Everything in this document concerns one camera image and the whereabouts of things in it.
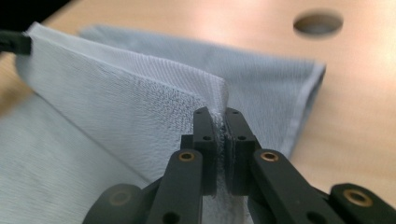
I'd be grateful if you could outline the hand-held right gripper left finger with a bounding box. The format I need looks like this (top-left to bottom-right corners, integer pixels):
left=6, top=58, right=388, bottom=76
left=180, top=105, right=219, bottom=197

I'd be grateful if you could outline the blue-grey towel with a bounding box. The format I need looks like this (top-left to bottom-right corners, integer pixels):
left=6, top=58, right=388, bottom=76
left=0, top=21, right=327, bottom=224

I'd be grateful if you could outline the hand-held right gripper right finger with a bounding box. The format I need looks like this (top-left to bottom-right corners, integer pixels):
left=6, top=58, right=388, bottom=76
left=224, top=106, right=262, bottom=197

